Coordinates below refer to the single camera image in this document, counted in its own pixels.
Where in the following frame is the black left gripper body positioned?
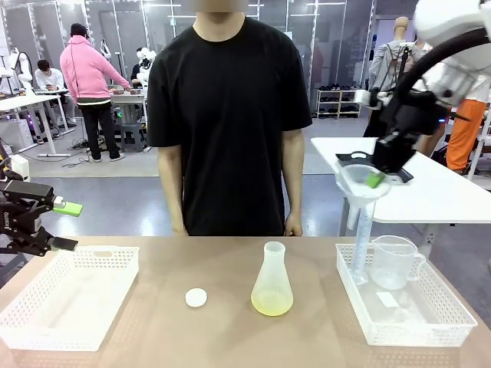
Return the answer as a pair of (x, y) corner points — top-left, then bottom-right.
(0, 193), (42, 252)

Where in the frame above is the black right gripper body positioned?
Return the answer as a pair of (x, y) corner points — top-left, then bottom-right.
(372, 126), (421, 175)

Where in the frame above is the clear plastic funnel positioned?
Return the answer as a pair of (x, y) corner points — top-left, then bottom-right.
(336, 163), (393, 232)

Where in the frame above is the clear plastic graduated cylinder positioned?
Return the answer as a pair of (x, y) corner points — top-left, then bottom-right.
(354, 199), (379, 286)

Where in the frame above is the clear plastic measuring beaker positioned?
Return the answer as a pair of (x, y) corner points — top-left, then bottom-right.
(371, 235), (427, 291)

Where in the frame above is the white round flask cap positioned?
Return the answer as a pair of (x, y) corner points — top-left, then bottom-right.
(185, 287), (209, 308)

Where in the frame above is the white perforated labelled plastic basket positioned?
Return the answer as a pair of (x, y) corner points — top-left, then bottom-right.
(335, 242), (479, 348)

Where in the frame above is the translucent plastic erlenmeyer flask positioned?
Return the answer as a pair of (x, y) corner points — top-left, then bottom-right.
(250, 241), (295, 317)

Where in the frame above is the person's right forearm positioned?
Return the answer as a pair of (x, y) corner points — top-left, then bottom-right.
(157, 159), (186, 219)

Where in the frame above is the person's left forearm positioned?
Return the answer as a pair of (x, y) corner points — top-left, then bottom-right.
(282, 153), (305, 218)

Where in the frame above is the person's left hand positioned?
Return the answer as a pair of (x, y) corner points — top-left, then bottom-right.
(284, 211), (305, 236)

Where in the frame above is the person's right hand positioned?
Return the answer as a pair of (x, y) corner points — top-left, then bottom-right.
(170, 213), (189, 236)

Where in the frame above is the black plastic tray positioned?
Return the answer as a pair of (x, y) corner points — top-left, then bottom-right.
(334, 150), (415, 186)

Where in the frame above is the black folding stand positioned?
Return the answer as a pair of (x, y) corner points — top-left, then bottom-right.
(0, 251), (30, 289)

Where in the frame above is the mannequin in white jacket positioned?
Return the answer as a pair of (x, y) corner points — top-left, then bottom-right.
(446, 68), (491, 174)

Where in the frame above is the wooden shoe rack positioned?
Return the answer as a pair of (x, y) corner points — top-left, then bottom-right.
(315, 87), (364, 120)

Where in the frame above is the mannequin in grey shirt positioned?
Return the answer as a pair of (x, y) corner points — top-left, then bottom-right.
(363, 15), (427, 138)

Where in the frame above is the grey plastic step stool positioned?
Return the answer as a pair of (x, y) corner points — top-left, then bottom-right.
(120, 123), (147, 154)

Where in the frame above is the white long office desk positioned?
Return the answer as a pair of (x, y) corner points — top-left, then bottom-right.
(0, 93), (72, 159)

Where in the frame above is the white paper label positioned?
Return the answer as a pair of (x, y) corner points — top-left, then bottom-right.
(376, 291), (400, 308)

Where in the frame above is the white framed workbench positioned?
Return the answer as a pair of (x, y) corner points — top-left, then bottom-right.
(108, 87), (151, 151)

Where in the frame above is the seated person in white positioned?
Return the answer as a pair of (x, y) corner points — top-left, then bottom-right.
(34, 58), (77, 128)

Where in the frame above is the person in pink hoodie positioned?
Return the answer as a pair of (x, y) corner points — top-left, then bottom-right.
(59, 22), (132, 163)

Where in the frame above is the person in black t-shirt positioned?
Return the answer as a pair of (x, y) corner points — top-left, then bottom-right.
(146, 0), (313, 237)

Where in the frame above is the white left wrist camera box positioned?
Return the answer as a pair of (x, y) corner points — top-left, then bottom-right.
(11, 156), (31, 182)

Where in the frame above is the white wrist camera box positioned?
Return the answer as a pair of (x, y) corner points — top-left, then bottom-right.
(354, 89), (381, 107)
(11, 156), (31, 182)

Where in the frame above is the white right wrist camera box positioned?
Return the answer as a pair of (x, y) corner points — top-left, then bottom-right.
(354, 89), (381, 107)

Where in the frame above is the black camera tripod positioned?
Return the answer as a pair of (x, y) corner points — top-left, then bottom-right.
(389, 43), (411, 101)

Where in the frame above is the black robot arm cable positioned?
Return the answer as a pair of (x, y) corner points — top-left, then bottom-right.
(382, 27), (491, 116)

